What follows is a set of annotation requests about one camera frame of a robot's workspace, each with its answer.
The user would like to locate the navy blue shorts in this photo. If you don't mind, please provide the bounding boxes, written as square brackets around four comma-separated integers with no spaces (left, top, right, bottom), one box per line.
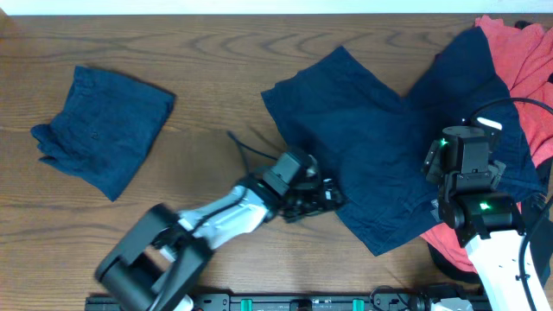
[262,28,545,255]
[30,66,175,201]

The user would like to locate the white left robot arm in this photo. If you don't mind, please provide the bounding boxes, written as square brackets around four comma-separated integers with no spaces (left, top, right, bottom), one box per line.
[94,174,345,310]

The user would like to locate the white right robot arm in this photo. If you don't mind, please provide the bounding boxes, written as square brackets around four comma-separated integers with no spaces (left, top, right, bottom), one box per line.
[423,126,551,310]

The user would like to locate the black garment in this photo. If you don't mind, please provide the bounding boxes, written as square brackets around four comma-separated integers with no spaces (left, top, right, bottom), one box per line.
[437,194,552,284]

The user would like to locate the red t-shirt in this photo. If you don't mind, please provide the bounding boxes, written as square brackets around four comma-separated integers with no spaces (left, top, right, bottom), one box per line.
[422,16,552,273]

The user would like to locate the folded navy blue shorts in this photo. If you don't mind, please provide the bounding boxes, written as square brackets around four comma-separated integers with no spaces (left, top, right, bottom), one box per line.
[30,66,175,201]

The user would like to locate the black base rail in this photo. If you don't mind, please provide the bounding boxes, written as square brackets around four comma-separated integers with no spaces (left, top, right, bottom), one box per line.
[84,284,493,311]

